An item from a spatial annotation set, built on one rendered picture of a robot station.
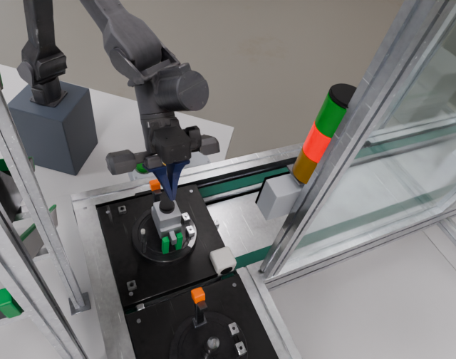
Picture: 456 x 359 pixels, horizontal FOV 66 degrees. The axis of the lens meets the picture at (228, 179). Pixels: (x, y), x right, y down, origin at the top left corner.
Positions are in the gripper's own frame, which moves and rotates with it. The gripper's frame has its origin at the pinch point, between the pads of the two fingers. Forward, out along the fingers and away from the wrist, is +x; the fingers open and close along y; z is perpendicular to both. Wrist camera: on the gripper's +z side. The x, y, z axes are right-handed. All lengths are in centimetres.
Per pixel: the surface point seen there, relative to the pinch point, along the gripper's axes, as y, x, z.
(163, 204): -0.6, 5.7, -5.1
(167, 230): -0.7, 11.1, -5.0
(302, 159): 16.4, -3.4, 16.8
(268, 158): 35.5, 7.3, -25.1
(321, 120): 16.4, -9.5, 21.5
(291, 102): 153, 11, -178
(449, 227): 81, 34, -2
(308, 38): 226, -42, -247
